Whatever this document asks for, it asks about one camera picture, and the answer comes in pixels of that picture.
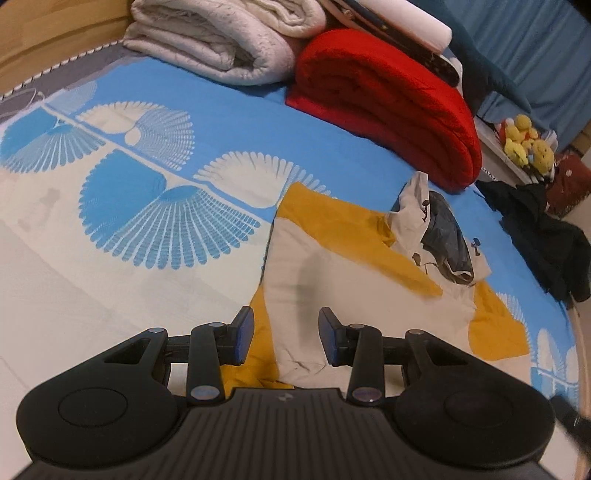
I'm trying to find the beige and yellow hooded jacket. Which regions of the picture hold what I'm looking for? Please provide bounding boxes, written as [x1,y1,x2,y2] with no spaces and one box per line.
[217,172,531,392]

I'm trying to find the pile of black clothes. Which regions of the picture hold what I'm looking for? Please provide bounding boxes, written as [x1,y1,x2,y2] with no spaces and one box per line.
[475,179,591,304]

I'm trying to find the wooden bed frame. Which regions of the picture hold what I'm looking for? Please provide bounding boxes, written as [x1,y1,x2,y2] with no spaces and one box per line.
[0,0,134,95]

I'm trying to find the white pillow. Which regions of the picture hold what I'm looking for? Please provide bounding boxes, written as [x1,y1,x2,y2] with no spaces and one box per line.
[332,0,453,52]

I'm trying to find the folded red blanket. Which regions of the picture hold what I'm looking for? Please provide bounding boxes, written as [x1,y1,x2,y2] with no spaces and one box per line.
[285,28,483,192]

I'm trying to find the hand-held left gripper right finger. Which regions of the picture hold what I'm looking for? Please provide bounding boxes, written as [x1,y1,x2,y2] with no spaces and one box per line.
[318,306,466,406]

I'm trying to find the yellow plush toys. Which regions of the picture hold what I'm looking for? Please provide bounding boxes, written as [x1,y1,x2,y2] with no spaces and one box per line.
[497,113,556,174]

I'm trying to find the dark red bag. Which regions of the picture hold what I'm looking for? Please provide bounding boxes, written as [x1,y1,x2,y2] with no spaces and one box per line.
[545,152,591,217]

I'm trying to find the blue and white patterned bedsheet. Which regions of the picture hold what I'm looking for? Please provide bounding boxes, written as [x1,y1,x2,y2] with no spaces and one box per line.
[0,45,583,416]

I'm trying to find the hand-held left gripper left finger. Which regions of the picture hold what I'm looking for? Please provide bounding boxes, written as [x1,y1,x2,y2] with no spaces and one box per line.
[100,306,256,404]

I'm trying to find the blue curtain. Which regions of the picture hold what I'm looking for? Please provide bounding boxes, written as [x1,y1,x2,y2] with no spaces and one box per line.
[411,0,591,155]

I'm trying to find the folded white fleece blanket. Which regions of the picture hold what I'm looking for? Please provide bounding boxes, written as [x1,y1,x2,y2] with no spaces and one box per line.
[121,0,328,86]

